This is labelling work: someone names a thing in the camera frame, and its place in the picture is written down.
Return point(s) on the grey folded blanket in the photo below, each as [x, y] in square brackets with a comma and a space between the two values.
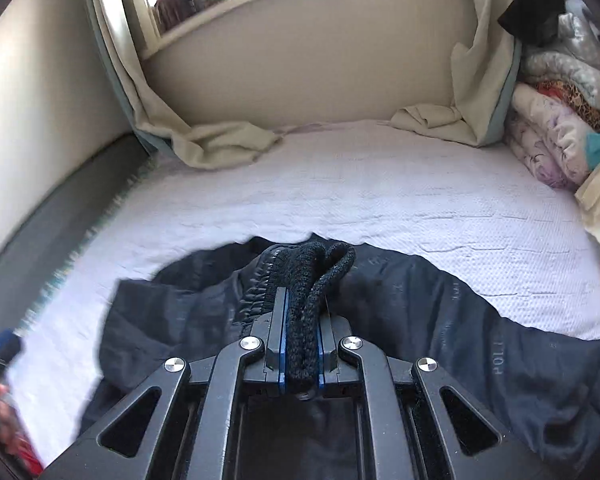
[575, 60]

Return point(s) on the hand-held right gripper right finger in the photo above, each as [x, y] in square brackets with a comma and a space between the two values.
[323, 355]

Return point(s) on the white textured bedspread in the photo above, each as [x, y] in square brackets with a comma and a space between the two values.
[360, 195]

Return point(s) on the black jacket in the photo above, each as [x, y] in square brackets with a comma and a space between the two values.
[430, 320]

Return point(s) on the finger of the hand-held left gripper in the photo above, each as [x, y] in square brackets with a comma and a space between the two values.
[6, 347]

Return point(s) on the black cloth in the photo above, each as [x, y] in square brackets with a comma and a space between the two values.
[532, 15]

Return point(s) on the grey bed frame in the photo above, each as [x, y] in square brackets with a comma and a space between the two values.
[50, 210]

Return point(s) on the beige curtain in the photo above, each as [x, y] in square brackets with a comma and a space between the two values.
[485, 75]
[130, 80]

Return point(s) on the white purple floral quilt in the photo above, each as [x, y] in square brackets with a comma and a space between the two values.
[545, 135]

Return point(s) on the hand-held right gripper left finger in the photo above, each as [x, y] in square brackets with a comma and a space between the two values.
[281, 345]

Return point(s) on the leopard print blanket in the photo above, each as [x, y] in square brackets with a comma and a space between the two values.
[580, 102]

